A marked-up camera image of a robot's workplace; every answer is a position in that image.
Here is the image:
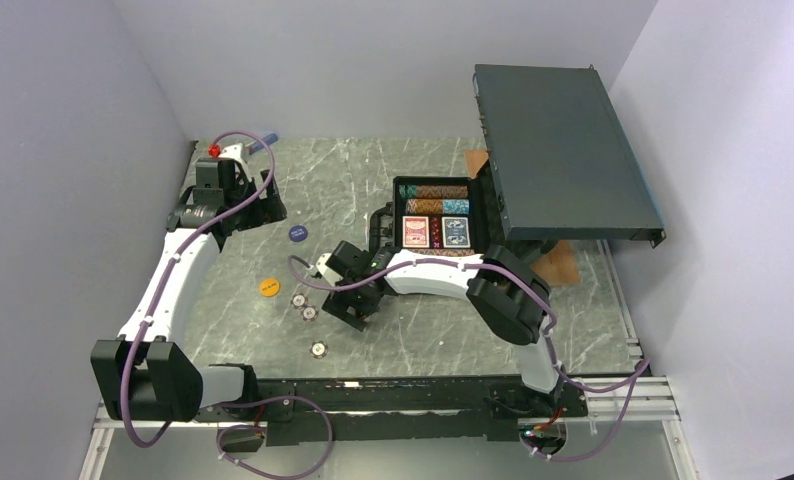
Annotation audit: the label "red playing card deck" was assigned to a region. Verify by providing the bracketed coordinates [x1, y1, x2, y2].
[401, 215, 431, 249]

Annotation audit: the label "blue playing card deck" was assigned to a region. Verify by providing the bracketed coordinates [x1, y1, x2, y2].
[441, 216, 471, 249]

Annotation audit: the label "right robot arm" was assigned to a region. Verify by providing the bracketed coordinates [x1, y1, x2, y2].
[313, 242, 569, 417]

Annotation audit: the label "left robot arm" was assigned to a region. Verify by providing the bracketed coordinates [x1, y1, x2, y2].
[90, 158, 287, 422]

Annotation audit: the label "blue small blind button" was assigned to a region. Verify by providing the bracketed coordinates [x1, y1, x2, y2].
[288, 225, 309, 243]

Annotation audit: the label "poker chip middle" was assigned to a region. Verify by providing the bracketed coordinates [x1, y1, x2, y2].
[301, 306, 319, 322]

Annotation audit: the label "poker chip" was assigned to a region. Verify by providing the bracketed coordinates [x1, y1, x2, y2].
[290, 293, 308, 309]
[310, 341, 328, 359]
[301, 306, 319, 322]

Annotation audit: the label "poker chip upper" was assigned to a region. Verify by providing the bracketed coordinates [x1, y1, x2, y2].
[290, 293, 308, 309]

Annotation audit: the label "poker chip lower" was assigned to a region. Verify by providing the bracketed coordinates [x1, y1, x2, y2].
[310, 341, 328, 359]

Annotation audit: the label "blue red screwdriver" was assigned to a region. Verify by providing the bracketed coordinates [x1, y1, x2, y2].
[252, 133, 279, 150]

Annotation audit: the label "orange big blind button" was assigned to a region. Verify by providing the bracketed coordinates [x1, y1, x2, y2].
[259, 278, 281, 298]

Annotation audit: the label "chip row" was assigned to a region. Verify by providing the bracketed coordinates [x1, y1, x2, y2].
[408, 249, 476, 257]
[398, 184, 469, 200]
[405, 198, 470, 215]

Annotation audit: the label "black poker chip case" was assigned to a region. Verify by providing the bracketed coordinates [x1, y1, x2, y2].
[367, 176, 507, 256]

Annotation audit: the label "red dice in case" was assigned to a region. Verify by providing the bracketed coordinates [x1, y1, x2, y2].
[429, 216, 443, 249]

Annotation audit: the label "top chip row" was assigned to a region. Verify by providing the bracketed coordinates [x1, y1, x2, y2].
[398, 184, 469, 200]

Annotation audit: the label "dark grey rack box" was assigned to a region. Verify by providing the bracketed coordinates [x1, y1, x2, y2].
[473, 64, 666, 247]

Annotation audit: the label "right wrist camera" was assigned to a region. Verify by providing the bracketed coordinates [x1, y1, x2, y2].
[310, 253, 334, 285]

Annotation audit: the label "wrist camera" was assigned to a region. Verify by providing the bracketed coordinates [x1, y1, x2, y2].
[310, 253, 334, 285]
[207, 143, 249, 165]

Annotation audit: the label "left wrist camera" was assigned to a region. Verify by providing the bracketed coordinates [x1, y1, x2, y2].
[207, 143, 249, 165]

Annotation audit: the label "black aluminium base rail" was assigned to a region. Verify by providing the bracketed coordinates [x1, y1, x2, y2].
[92, 374, 680, 446]

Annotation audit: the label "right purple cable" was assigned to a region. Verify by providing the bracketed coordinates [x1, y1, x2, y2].
[286, 254, 655, 397]

